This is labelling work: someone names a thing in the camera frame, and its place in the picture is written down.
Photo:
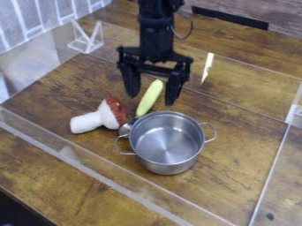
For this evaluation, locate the clear acrylic triangle stand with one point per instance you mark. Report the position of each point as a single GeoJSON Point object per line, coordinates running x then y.
{"type": "Point", "coordinates": [88, 43]}

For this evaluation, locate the clear acrylic enclosure wall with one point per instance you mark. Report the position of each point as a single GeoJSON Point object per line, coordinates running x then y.
{"type": "Point", "coordinates": [243, 182]}

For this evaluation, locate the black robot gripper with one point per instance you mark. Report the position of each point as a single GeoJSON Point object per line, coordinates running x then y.
{"type": "Point", "coordinates": [154, 56]}

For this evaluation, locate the green handled metal spoon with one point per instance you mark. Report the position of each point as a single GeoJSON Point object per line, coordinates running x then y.
{"type": "Point", "coordinates": [145, 105]}

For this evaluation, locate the plush mushroom toy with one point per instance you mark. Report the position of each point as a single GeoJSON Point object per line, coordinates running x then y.
{"type": "Point", "coordinates": [110, 116]}

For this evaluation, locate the stainless steel pot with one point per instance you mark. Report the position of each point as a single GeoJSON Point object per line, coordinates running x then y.
{"type": "Point", "coordinates": [168, 140]}

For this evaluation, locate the black strip on table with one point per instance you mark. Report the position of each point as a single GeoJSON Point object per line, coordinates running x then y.
{"type": "Point", "coordinates": [231, 18]}

